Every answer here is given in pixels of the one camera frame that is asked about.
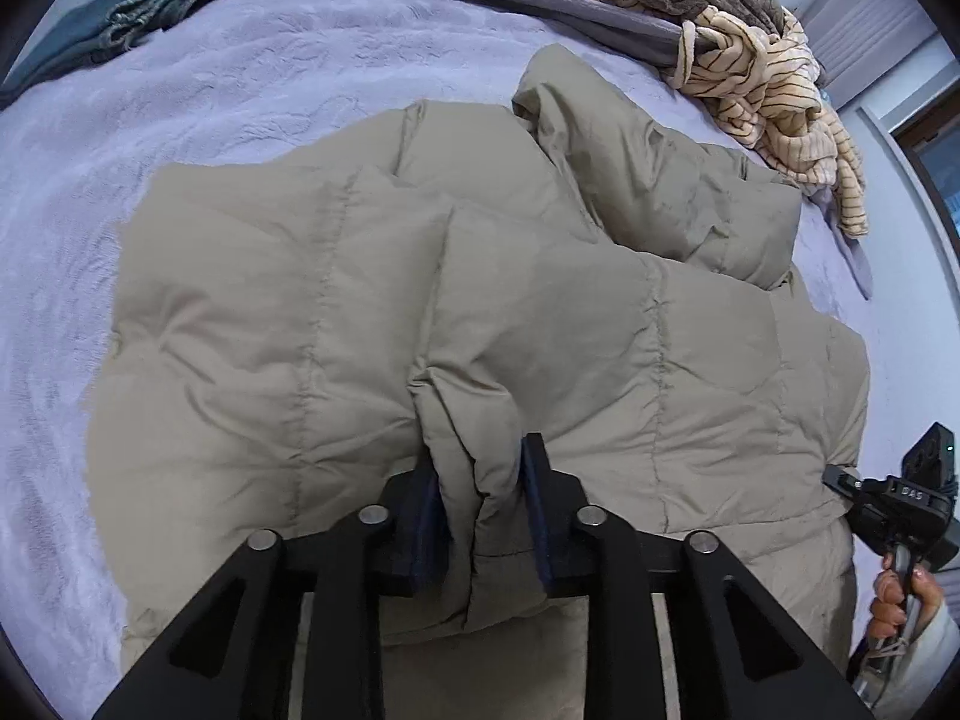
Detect beige puffer jacket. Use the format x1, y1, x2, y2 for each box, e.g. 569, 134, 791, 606
88, 46, 869, 718

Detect folded blue jeans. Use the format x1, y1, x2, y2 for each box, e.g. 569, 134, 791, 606
2, 0, 215, 109

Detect cream striped plush garment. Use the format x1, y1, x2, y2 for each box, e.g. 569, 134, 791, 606
669, 5, 869, 239

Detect white sleeve right forearm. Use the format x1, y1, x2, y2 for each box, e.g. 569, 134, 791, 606
853, 605, 958, 718

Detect person's right hand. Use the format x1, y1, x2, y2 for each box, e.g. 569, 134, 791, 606
866, 554, 944, 640

